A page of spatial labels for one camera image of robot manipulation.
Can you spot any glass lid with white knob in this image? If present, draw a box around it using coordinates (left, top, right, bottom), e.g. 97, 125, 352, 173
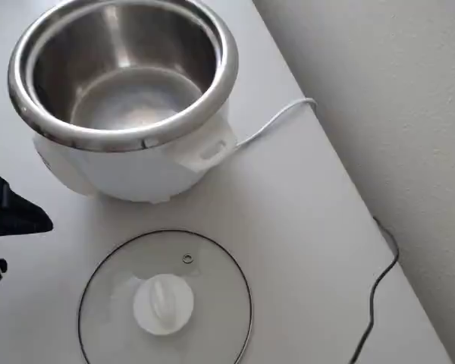
77, 227, 254, 364

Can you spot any white rice cooker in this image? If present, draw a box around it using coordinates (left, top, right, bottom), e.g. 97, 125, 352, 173
7, 0, 240, 205

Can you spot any steel inner pot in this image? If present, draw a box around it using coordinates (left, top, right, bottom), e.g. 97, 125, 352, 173
27, 0, 224, 133

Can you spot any white power cord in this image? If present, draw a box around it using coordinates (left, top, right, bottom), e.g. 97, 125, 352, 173
234, 97, 319, 151

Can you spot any thin black cable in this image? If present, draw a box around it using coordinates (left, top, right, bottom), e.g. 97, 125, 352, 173
344, 215, 402, 364

